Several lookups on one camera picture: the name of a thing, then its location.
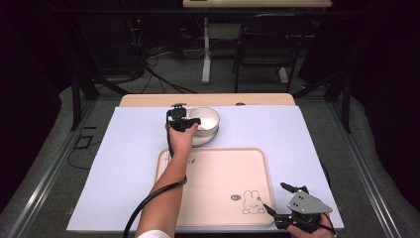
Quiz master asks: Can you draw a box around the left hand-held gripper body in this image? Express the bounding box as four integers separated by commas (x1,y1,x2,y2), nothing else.
165,102,192,133

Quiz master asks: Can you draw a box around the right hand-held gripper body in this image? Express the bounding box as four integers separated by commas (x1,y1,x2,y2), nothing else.
275,186,334,232

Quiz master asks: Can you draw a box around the white bowl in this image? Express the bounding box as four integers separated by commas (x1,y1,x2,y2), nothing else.
187,106,221,132

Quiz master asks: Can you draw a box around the white plate with dark rim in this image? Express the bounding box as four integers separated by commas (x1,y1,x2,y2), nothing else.
190,125,220,148

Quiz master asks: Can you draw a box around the beige tray with rabbit print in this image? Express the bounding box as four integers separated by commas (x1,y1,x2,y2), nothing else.
154,147,277,228

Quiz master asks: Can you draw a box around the person's left hand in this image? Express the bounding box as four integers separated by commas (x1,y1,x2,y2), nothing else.
167,124,200,157

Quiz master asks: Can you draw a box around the person's right hand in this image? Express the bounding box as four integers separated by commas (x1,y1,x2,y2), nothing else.
286,213,339,238

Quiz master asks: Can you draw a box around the light wooden table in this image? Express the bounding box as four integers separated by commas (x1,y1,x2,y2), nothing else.
118,92,296,108

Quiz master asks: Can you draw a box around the white chopsticks pair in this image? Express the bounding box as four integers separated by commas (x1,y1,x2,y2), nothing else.
162,151,170,177

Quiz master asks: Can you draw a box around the pale lavender table mat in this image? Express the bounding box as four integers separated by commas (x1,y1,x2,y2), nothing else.
65,105,345,233

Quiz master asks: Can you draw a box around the white desk leg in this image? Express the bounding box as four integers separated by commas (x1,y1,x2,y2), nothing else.
201,17,213,85
277,66,289,84

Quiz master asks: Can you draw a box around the black equipment with red light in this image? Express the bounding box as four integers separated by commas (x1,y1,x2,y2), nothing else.
97,13,148,75

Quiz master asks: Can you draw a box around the black chair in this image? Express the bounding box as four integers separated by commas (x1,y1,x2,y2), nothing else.
232,13,312,94

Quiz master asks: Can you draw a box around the black horizontal bar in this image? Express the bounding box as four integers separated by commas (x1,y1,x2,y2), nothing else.
53,7,366,16

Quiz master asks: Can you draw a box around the aluminium floor rail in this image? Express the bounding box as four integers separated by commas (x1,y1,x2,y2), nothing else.
6,98,97,238
326,101,403,238

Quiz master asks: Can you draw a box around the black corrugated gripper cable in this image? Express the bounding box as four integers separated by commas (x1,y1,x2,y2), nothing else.
122,112,188,238

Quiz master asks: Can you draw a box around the black metal stand frame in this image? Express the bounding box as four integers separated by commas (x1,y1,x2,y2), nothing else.
69,70,131,132
291,70,353,135

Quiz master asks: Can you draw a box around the thin black floor cable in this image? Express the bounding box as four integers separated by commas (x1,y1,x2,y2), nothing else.
66,133,102,172

